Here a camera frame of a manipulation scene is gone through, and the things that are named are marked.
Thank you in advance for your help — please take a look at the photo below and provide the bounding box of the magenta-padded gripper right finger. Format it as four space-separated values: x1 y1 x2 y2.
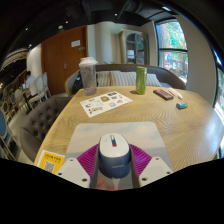
128 143 174 189

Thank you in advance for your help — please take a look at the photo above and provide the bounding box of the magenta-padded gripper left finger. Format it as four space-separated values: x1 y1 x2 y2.
54 143 101 190

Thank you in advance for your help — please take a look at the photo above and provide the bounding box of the white and blue computer mouse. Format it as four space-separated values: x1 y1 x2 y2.
98 132 132 179

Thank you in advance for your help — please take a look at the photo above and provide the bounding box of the yellow square sticker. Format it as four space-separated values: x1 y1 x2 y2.
36 149 66 175

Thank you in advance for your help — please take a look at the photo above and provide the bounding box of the grey tufted sofa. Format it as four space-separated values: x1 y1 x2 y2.
19 95 73 163

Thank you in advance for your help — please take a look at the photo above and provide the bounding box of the small teal packet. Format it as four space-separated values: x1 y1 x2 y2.
175 101 189 110

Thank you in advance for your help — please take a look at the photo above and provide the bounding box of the white sticker sheet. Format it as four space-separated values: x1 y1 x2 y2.
79 90 134 119

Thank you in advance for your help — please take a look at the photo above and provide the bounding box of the black box with red print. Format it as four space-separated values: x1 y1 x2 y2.
152 88 175 101

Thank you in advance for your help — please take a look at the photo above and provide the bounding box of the black and orange backpack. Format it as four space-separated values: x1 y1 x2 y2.
71 73 84 94

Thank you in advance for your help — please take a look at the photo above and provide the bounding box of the striped white cushion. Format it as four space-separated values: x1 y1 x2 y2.
95 70 113 88
109 70 138 88
145 73 163 88

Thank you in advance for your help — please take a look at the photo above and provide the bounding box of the group of chairs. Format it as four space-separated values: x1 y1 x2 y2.
0 71 51 159

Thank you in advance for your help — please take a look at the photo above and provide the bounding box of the green drink can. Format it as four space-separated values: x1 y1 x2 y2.
135 66 148 96

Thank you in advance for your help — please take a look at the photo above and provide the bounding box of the clear shaker bottle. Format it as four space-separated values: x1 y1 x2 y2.
78 56 99 97

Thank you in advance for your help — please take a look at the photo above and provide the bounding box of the brown curved sofa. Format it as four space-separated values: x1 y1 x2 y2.
64 63 188 98

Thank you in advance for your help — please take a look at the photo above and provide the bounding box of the black-framed window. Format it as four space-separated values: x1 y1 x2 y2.
211 46 224 158
154 19 189 84

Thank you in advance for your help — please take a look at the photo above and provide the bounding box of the person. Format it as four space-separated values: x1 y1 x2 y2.
22 70 38 101

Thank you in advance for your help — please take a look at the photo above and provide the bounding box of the brown wooden door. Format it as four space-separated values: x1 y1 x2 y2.
41 25 89 96

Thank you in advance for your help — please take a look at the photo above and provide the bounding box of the glass door cabinet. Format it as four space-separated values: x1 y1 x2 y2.
118 29 148 66

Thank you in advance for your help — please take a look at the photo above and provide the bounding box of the white door sign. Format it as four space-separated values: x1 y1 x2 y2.
70 39 82 48

